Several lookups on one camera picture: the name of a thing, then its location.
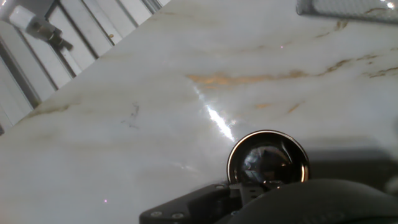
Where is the white power adapter plug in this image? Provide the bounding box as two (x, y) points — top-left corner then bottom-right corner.
(8, 4), (74, 52)

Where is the small round metal plate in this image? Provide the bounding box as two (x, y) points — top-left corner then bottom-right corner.
(226, 129), (310, 188)

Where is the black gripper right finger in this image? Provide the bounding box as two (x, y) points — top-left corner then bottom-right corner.
(251, 179), (285, 203)

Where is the white wire mesh basket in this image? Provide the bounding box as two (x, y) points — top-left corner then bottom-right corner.
(295, 0), (398, 25)

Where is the marble pattern sheet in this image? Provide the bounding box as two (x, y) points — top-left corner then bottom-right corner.
(0, 0), (398, 224)

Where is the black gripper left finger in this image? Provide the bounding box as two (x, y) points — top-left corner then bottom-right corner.
(139, 182), (252, 224)

